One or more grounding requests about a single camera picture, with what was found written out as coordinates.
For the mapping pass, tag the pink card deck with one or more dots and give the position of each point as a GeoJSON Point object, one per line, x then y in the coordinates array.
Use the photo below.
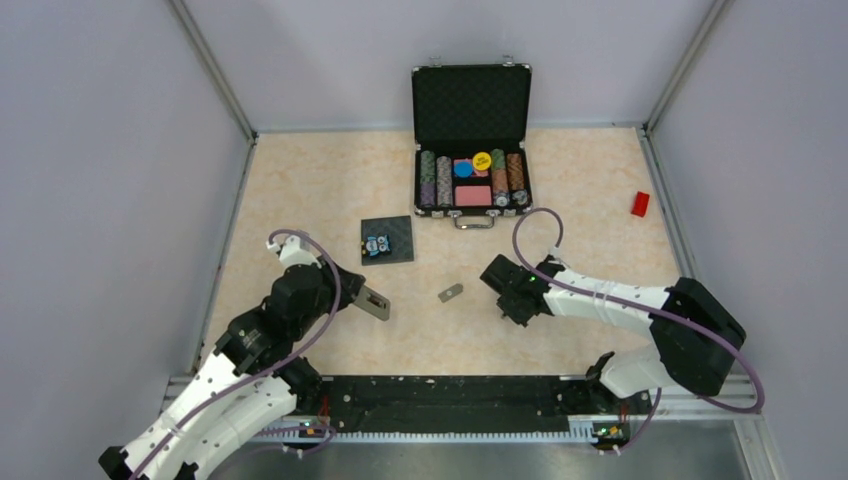
{"type": "Point", "coordinates": [473, 196]}

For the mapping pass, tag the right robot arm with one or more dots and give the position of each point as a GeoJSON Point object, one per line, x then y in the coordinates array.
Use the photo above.
{"type": "Point", "coordinates": [686, 326]}

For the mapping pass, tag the yellow round chip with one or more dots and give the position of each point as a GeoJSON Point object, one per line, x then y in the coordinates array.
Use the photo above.
{"type": "Point", "coordinates": [482, 161]}

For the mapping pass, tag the black foam battery tray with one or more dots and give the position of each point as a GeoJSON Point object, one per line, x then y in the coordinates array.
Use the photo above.
{"type": "Point", "coordinates": [386, 240]}

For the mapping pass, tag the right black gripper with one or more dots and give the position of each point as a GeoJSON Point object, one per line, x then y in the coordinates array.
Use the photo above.
{"type": "Point", "coordinates": [505, 301]}

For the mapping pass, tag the red toy brick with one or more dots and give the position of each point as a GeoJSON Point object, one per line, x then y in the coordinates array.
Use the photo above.
{"type": "Point", "coordinates": [640, 204]}

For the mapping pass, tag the blue round chip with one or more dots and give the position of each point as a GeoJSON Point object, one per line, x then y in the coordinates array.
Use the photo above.
{"type": "Point", "coordinates": [463, 168]}

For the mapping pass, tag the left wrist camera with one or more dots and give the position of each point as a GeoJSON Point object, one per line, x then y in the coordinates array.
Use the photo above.
{"type": "Point", "coordinates": [292, 251]}

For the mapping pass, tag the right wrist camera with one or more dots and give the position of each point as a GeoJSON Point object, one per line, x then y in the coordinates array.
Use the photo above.
{"type": "Point", "coordinates": [554, 254]}

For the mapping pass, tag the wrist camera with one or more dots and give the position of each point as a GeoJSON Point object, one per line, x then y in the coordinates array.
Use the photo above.
{"type": "Point", "coordinates": [554, 254]}
{"type": "Point", "coordinates": [292, 251]}

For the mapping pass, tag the black poker chip case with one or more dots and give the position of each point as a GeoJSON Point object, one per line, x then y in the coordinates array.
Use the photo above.
{"type": "Point", "coordinates": [458, 111]}

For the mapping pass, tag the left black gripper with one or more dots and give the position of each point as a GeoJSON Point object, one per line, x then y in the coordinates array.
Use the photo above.
{"type": "Point", "coordinates": [349, 286]}

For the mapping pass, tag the grey remote battery cover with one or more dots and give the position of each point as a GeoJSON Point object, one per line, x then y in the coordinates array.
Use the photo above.
{"type": "Point", "coordinates": [450, 292]}

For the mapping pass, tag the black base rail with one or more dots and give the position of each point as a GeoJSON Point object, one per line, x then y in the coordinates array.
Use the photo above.
{"type": "Point", "coordinates": [461, 404]}

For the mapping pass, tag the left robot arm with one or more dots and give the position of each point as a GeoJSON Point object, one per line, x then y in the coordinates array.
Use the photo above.
{"type": "Point", "coordinates": [249, 380]}

